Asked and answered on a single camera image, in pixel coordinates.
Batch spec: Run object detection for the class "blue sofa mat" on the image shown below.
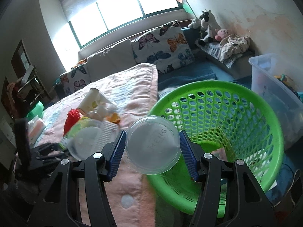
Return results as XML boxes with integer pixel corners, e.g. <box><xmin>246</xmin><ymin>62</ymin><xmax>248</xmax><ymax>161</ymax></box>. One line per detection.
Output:
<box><xmin>158</xmin><ymin>27</ymin><xmax>254</xmax><ymax>98</ymax></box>

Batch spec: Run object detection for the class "window with green frame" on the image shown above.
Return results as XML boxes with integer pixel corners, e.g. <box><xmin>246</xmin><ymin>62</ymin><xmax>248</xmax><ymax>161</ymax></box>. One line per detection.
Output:
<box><xmin>60</xmin><ymin>0</ymin><xmax>181</xmax><ymax>48</ymax></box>

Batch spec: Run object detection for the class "red mesh net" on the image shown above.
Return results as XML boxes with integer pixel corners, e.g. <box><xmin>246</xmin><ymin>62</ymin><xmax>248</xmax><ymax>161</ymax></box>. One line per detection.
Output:
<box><xmin>63</xmin><ymin>109</ymin><xmax>83</xmax><ymax>136</ymax></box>

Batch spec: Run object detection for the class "clear plastic container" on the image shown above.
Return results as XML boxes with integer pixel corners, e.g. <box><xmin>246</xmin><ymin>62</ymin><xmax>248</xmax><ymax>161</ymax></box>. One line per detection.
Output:
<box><xmin>124</xmin><ymin>115</ymin><xmax>181</xmax><ymax>175</ymax></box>

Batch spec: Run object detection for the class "butterfly print cushion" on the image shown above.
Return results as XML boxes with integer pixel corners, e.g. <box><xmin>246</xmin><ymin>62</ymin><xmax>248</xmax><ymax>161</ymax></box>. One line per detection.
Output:
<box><xmin>60</xmin><ymin>63</ymin><xmax>91</xmax><ymax>96</ymax></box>
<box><xmin>131</xmin><ymin>20</ymin><xmax>195</xmax><ymax>75</ymax></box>

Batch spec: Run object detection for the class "pink blanket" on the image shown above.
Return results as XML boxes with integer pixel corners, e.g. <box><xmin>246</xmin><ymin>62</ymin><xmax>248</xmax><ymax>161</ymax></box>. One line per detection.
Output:
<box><xmin>34</xmin><ymin>63</ymin><xmax>158</xmax><ymax>226</ymax></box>

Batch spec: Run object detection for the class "white plush toy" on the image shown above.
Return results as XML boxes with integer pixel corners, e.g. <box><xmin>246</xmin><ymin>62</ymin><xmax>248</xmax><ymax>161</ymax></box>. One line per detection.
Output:
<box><xmin>188</xmin><ymin>18</ymin><xmax>201</xmax><ymax>30</ymax></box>

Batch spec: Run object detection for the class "pink plush toy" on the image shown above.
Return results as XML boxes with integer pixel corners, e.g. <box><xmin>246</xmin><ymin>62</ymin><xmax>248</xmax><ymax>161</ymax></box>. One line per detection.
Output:
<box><xmin>214</xmin><ymin>29</ymin><xmax>231</xmax><ymax>42</ymax></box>

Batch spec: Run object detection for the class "cow plush toy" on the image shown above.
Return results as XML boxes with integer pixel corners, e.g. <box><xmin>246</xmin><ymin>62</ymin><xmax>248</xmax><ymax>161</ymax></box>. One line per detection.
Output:
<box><xmin>198</xmin><ymin>10</ymin><xmax>221</xmax><ymax>46</ymax></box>

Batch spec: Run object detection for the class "clear bottle green label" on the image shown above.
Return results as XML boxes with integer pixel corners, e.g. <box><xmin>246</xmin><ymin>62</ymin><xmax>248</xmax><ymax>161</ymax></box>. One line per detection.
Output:
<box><xmin>60</xmin><ymin>117</ymin><xmax>120</xmax><ymax>160</ymax></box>

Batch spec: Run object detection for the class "clear plastic storage bin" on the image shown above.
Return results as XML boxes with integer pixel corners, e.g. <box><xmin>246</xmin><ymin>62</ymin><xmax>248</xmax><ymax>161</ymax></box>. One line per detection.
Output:
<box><xmin>249</xmin><ymin>53</ymin><xmax>302</xmax><ymax>150</ymax></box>

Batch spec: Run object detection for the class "left butterfly print cushion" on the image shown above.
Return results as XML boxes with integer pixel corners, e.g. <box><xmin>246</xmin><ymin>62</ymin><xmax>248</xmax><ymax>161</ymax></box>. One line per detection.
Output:
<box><xmin>60</xmin><ymin>63</ymin><xmax>91</xmax><ymax>96</ymax></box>

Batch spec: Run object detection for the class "crumpled patterned cloth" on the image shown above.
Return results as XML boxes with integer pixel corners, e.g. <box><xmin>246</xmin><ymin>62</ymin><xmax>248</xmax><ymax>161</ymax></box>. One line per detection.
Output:
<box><xmin>218</xmin><ymin>34</ymin><xmax>250</xmax><ymax>61</ymax></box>

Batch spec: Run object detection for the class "plain white cushion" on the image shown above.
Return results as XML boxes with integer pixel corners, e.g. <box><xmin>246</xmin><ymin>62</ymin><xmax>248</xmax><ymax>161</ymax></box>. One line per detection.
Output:
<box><xmin>87</xmin><ymin>39</ymin><xmax>136</xmax><ymax>82</ymax></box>

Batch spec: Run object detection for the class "white paper cup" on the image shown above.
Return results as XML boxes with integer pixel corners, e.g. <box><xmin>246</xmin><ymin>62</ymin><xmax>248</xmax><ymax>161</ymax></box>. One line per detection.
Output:
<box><xmin>77</xmin><ymin>88</ymin><xmax>113</xmax><ymax>115</ymax></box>

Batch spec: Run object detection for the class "green plastic laundry basket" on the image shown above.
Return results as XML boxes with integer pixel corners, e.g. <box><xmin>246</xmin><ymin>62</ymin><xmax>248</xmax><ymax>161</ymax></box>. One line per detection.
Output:
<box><xmin>144</xmin><ymin>80</ymin><xmax>285</xmax><ymax>218</ymax></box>

